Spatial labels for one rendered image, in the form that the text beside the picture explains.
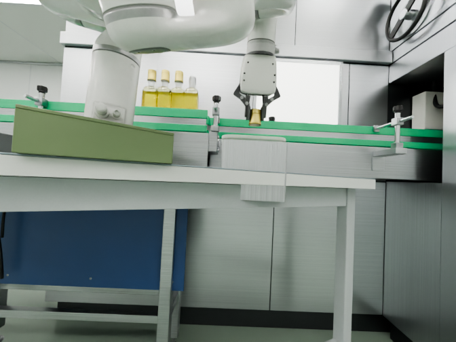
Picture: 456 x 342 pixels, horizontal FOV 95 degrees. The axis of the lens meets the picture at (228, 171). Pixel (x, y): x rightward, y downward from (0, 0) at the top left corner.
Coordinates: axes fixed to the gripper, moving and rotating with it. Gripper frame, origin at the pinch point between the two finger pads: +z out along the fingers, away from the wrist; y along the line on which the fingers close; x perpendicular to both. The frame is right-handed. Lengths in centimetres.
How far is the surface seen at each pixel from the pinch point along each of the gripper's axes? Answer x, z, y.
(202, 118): -13.3, 2.1, 16.5
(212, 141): -9.2, 9.7, 12.5
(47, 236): -3, 45, 68
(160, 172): 22.9, 13.1, 21.2
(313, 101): -42, -9, -34
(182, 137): -9.7, 8.9, 22.8
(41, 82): -371, -51, 355
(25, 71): -377, -69, 387
